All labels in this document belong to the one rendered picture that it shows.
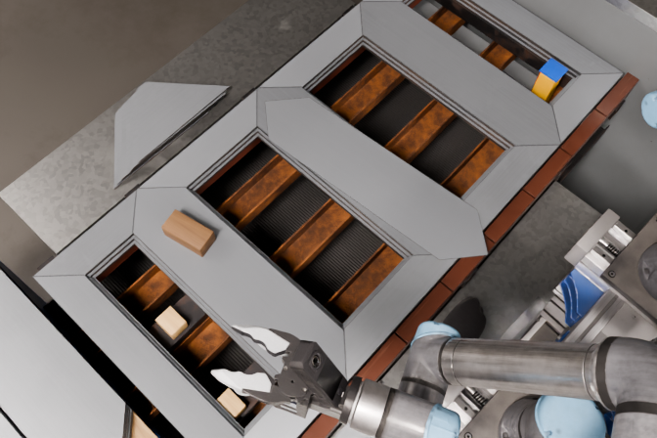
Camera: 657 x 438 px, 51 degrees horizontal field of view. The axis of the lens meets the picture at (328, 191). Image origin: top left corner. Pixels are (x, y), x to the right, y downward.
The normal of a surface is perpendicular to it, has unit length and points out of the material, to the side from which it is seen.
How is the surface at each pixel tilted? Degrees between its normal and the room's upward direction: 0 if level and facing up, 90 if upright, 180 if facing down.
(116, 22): 0
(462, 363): 52
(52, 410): 0
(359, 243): 0
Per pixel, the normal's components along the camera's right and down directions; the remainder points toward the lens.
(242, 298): 0.03, -0.45
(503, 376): -0.72, 0.22
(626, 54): -0.68, 0.65
